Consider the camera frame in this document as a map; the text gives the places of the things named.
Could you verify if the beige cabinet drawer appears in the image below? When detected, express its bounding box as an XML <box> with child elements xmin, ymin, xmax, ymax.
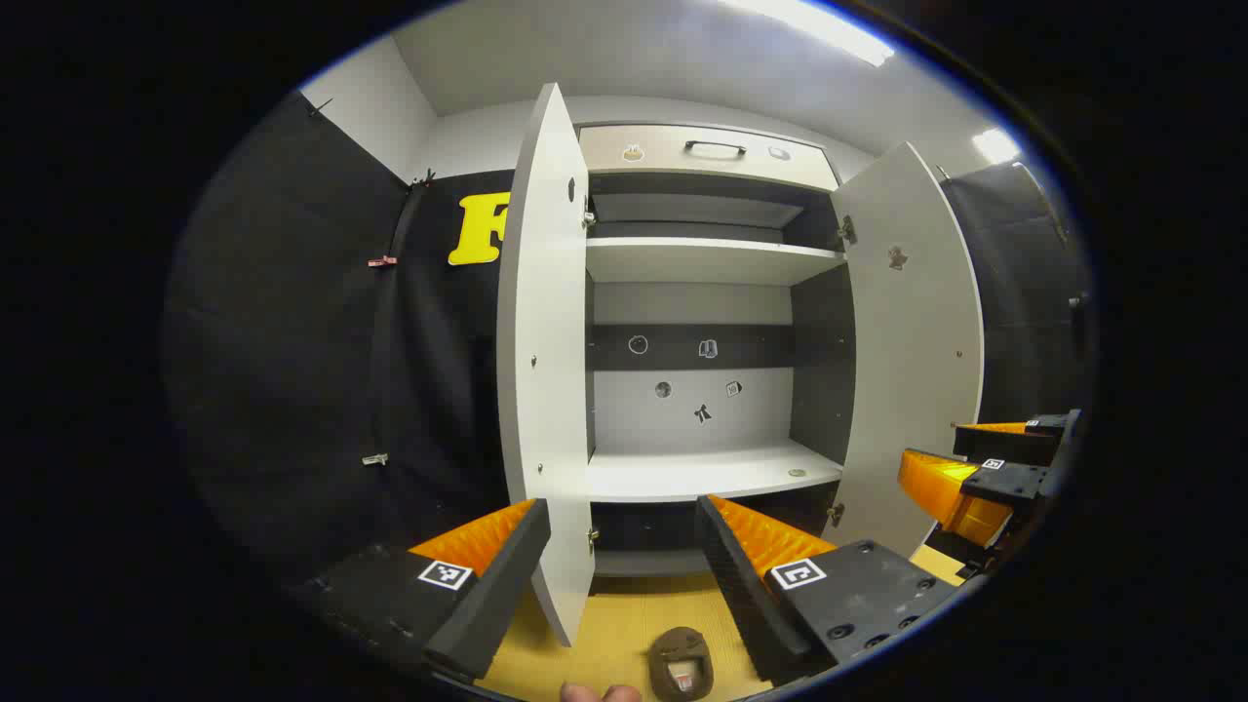
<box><xmin>578</xmin><ymin>124</ymin><xmax>841</xmax><ymax>192</ymax></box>

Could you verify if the white cabinet shelf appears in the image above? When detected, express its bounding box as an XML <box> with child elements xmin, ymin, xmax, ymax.
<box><xmin>588</xmin><ymin>439</ymin><xmax>844</xmax><ymax>504</ymax></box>
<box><xmin>585</xmin><ymin>237</ymin><xmax>845</xmax><ymax>287</ymax></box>

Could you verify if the grey cabinet door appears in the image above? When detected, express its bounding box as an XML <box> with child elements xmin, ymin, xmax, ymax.
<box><xmin>829</xmin><ymin>141</ymin><xmax>986</xmax><ymax>559</ymax></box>
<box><xmin>497</xmin><ymin>83</ymin><xmax>596</xmax><ymax>647</ymax></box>

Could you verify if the brown felt shoe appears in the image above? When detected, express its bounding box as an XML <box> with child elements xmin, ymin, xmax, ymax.
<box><xmin>648</xmin><ymin>627</ymin><xmax>718</xmax><ymax>702</ymax></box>

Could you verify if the long ceiling light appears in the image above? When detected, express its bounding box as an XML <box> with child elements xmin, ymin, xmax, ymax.
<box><xmin>721</xmin><ymin>0</ymin><xmax>896</xmax><ymax>67</ymax></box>

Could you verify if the black backdrop cloth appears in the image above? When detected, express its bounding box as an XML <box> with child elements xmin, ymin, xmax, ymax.
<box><xmin>941</xmin><ymin>161</ymin><xmax>1098</xmax><ymax>430</ymax></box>
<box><xmin>166</xmin><ymin>93</ymin><xmax>518</xmax><ymax>586</ymax></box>

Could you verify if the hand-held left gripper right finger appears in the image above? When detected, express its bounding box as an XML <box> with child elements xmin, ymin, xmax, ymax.
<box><xmin>694</xmin><ymin>494</ymin><xmax>961</xmax><ymax>686</ymax></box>

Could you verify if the grey shoe cabinet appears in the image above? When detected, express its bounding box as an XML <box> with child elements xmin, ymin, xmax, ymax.
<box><xmin>578</xmin><ymin>122</ymin><xmax>859</xmax><ymax>578</ymax></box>

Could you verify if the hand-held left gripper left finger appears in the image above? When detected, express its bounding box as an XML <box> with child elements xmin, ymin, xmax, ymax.
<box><xmin>292</xmin><ymin>497</ymin><xmax>552</xmax><ymax>683</ymax></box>

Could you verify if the small ceiling light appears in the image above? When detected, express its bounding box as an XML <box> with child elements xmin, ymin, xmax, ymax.
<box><xmin>972</xmin><ymin>127</ymin><xmax>1022</xmax><ymax>165</ymax></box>

